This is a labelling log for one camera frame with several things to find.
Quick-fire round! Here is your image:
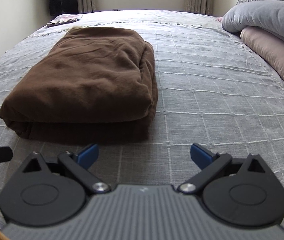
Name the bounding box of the brown coat with fur collar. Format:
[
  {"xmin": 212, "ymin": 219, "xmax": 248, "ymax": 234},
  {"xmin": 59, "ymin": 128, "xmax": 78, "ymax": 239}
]
[{"xmin": 0, "ymin": 27, "xmax": 158, "ymax": 144}]

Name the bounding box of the grey checked bedspread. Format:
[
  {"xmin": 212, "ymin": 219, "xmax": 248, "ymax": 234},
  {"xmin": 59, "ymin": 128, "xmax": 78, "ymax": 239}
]
[{"xmin": 0, "ymin": 10, "xmax": 284, "ymax": 227}]

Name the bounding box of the pink folded quilt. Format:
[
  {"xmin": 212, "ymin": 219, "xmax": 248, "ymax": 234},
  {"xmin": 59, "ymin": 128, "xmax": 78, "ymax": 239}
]
[{"xmin": 240, "ymin": 27, "xmax": 284, "ymax": 81}]

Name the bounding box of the small folded patterned cloth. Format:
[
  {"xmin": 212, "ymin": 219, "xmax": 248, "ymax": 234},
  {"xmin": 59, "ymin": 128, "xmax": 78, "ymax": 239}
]
[{"xmin": 46, "ymin": 14, "xmax": 82, "ymax": 28}]

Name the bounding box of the grey-blue folded duvet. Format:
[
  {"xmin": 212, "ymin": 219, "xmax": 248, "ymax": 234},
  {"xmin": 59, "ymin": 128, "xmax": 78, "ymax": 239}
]
[{"xmin": 222, "ymin": 0, "xmax": 284, "ymax": 37}]

